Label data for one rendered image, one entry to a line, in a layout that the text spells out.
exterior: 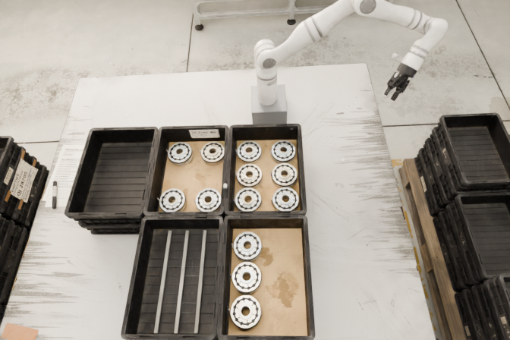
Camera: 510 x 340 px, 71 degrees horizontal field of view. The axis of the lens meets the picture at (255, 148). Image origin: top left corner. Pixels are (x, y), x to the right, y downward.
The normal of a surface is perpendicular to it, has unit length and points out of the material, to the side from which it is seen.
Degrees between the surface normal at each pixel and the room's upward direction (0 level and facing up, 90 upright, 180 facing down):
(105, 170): 0
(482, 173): 0
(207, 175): 0
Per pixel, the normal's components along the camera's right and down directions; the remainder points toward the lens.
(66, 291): -0.05, -0.52
